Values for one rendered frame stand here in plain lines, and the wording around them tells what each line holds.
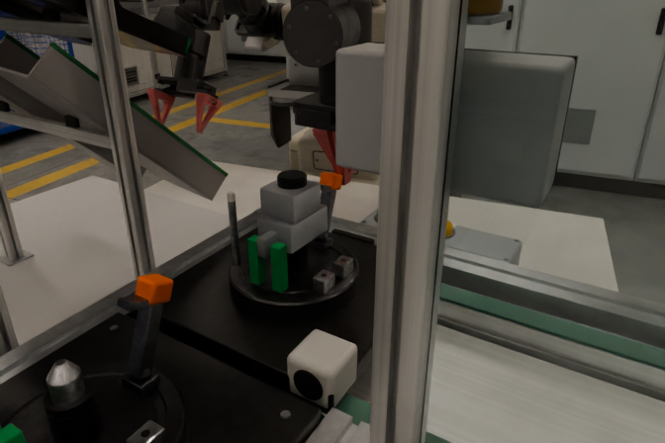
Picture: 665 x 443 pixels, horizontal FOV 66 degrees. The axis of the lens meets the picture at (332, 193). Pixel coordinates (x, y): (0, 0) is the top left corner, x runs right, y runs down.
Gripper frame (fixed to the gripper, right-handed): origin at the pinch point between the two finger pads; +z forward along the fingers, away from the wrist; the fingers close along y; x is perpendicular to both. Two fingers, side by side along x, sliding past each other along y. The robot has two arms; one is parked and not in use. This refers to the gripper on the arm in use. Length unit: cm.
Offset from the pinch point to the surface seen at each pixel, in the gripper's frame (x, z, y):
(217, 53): 476, 78, -467
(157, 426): -33.5, 5.0, 4.8
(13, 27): -14.3, -16.8, -36.2
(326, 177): -3.4, -1.0, -0.5
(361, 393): -16.2, 14.1, 10.9
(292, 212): -12.8, -1.1, 1.4
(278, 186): -11.4, -2.8, -1.1
